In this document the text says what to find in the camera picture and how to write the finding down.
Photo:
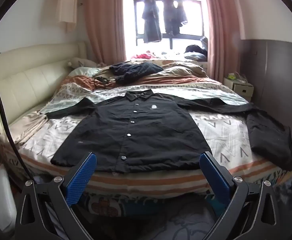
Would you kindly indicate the hanging dark garment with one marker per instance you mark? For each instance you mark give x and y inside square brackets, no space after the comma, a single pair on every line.
[172,17]
[151,27]

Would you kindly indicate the black button jacket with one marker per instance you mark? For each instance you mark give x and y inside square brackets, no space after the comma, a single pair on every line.
[136,135]

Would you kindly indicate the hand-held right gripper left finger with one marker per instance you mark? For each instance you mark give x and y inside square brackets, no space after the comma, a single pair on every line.
[82,177]

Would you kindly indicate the red cloth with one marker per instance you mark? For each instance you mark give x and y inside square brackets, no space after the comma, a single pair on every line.
[143,55]

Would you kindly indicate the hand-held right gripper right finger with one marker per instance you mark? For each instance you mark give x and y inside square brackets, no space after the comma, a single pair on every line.
[215,177]

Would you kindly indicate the orange-brown duvet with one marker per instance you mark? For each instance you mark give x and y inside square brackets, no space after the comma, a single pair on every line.
[175,72]

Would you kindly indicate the patterned white blanket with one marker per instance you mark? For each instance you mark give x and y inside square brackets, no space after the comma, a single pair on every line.
[218,135]

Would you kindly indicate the green white packet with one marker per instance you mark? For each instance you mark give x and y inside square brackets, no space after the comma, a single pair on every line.
[237,77]

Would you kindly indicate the light green pillow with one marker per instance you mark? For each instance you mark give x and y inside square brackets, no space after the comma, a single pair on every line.
[86,71]

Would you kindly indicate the cream hanging cloth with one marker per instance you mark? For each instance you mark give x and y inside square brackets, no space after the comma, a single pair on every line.
[67,7]

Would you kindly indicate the black folded garment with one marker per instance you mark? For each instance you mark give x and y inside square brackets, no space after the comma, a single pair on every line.
[270,140]

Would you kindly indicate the black knit sweater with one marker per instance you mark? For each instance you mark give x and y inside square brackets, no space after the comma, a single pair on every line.
[136,70]

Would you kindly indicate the cream padded headboard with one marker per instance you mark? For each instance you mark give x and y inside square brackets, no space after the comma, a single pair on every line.
[23,80]

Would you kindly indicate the beige plush toy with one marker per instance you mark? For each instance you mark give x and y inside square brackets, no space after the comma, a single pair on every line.
[82,62]

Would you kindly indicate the cream bed sheet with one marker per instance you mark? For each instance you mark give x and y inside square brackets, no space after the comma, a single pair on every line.
[28,130]

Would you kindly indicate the small white bedside cabinet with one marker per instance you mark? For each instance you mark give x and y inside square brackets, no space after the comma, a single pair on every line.
[243,90]

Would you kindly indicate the dark cushion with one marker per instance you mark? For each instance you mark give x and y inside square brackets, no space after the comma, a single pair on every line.
[195,52]

